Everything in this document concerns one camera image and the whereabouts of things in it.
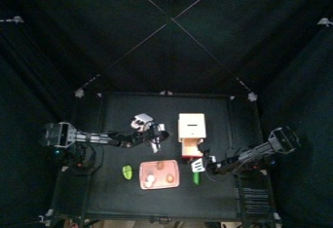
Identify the white eggshell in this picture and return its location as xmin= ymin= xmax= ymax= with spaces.
xmin=144 ymin=174 xmax=158 ymax=189

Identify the white slotted toy spatula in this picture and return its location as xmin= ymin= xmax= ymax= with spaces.
xmin=190 ymin=158 xmax=206 ymax=173

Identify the dark green toy cucumber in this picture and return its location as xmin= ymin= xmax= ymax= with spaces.
xmin=191 ymin=171 xmax=202 ymax=186

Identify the wooden drawer with red front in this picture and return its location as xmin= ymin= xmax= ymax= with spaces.
xmin=180 ymin=136 xmax=206 ymax=159

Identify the pink plastic tray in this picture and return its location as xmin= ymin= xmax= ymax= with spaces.
xmin=138 ymin=159 xmax=182 ymax=191

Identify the lime green toy pod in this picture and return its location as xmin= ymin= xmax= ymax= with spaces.
xmin=120 ymin=165 xmax=134 ymax=181

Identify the black panel with white label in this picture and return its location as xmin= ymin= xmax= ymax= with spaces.
xmin=237 ymin=172 xmax=275 ymax=221

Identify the plain black side panel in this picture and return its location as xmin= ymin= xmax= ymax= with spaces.
xmin=48 ymin=171 xmax=91 ymax=218

